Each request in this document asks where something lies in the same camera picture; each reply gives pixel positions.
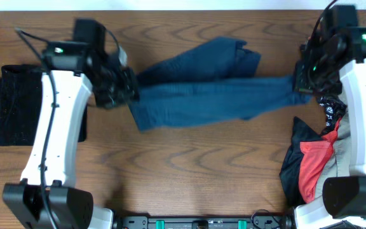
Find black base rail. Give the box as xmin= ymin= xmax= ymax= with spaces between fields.
xmin=110 ymin=210 xmax=296 ymax=229

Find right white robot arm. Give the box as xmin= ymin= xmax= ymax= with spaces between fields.
xmin=292 ymin=1 xmax=366 ymax=228

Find navy blue denim shorts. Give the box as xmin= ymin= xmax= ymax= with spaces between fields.
xmin=129 ymin=37 xmax=311 ymax=131

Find red and black garment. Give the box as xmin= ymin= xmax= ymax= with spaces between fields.
xmin=279 ymin=96 xmax=347 ymax=207

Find folded black sparkly garment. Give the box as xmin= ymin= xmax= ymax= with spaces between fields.
xmin=0 ymin=64 xmax=88 ymax=147

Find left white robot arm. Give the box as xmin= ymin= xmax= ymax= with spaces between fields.
xmin=3 ymin=18 xmax=139 ymax=228

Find khaki beige shorts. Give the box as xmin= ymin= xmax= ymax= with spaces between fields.
xmin=315 ymin=114 xmax=352 ymax=198

